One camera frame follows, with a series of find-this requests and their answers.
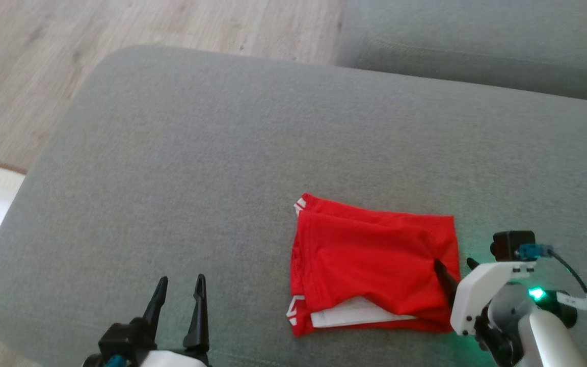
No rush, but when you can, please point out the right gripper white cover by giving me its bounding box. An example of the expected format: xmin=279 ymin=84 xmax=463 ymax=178
xmin=434 ymin=257 xmax=537 ymax=337

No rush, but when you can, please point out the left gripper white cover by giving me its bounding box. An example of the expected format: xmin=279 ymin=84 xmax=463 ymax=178
xmin=98 ymin=274 xmax=212 ymax=367

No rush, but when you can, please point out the red Bulls basketball jersey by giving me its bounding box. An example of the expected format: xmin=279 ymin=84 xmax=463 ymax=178
xmin=286 ymin=193 xmax=462 ymax=337

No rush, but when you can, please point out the large grey sofa seat cushion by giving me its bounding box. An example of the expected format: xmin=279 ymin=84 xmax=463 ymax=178
xmin=0 ymin=45 xmax=587 ymax=367

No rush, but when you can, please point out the grey sofa cushion with seam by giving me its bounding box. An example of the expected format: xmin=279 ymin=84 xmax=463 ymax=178
xmin=336 ymin=0 xmax=587 ymax=106

